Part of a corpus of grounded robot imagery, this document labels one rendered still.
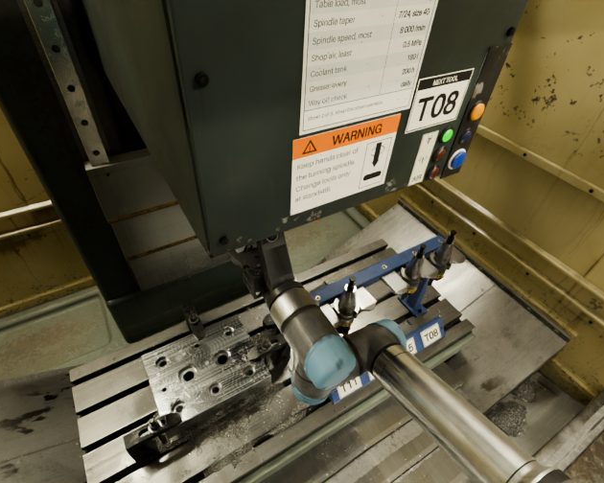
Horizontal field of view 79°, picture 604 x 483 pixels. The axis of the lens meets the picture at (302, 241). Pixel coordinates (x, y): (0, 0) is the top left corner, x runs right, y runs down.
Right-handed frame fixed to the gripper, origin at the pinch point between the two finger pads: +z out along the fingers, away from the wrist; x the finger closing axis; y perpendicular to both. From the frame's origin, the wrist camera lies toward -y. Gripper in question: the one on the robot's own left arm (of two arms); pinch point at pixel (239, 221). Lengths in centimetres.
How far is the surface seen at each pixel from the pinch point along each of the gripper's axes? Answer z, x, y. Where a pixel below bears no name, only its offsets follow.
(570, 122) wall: -8, 100, -4
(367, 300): -15.9, 26.3, 24.7
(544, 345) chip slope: -44, 94, 63
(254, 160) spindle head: -21.0, -5.8, -28.2
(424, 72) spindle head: -20.9, 16.5, -34.0
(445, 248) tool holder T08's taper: -15, 52, 19
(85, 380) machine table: 18, -45, 60
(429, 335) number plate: -24, 53, 52
